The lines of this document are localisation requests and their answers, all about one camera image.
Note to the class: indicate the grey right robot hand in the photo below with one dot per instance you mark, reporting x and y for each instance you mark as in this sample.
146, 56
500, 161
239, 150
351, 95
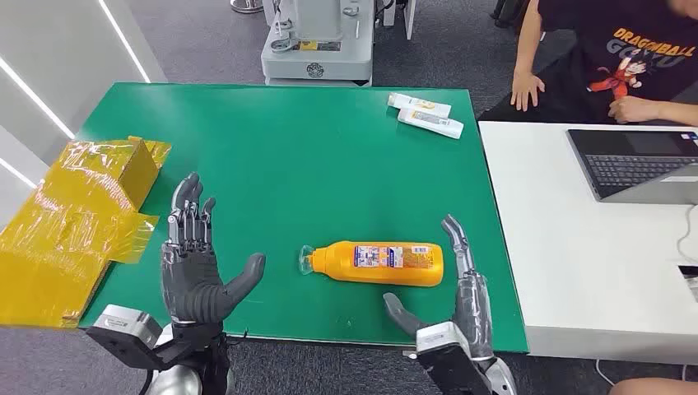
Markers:
474, 305

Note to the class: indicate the chrome chair base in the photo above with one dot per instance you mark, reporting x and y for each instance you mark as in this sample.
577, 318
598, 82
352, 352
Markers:
246, 6

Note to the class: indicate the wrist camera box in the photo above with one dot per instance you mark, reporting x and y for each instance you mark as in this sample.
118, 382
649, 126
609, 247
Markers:
122, 332
447, 365

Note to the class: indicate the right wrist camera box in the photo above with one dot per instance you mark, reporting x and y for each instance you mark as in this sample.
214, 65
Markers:
447, 365

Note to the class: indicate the white tube yellow print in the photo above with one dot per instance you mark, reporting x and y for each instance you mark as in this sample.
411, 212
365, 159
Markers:
420, 104

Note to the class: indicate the black items on floor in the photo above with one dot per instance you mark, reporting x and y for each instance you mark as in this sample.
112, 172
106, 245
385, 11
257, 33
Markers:
504, 11

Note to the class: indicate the white furniture panel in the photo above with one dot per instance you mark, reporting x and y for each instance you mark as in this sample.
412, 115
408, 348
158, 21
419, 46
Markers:
408, 16

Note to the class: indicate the dark grey laptop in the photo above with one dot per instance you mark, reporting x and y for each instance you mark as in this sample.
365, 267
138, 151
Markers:
627, 163

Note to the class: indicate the dark flat device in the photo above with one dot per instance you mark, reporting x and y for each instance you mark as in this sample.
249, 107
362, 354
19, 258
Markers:
690, 281

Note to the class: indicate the orange plastic bottle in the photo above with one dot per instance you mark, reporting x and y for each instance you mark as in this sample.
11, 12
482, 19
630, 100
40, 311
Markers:
392, 272

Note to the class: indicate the person's left forearm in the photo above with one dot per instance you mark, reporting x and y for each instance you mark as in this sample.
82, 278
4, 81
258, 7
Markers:
679, 113

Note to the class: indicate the yellow taped cardboard box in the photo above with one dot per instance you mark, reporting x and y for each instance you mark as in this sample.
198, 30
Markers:
65, 245

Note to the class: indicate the person's left hand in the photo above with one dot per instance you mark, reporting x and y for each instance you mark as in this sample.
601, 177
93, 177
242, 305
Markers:
632, 109

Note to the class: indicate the person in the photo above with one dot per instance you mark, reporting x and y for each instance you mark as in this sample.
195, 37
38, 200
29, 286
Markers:
643, 32

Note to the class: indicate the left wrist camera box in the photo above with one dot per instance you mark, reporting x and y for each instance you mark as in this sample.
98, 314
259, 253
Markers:
122, 332

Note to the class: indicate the person's knee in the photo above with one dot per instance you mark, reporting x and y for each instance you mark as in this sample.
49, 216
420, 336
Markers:
654, 388

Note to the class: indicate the person's right forearm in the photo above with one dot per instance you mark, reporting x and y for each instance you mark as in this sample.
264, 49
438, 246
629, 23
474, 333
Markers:
526, 52

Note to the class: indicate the white tube grey label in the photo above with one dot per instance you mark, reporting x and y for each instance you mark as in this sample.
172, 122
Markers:
431, 122

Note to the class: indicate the grey machine base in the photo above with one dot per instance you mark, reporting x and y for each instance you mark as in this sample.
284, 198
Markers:
316, 60

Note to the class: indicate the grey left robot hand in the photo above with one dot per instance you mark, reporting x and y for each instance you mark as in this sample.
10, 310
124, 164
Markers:
191, 278

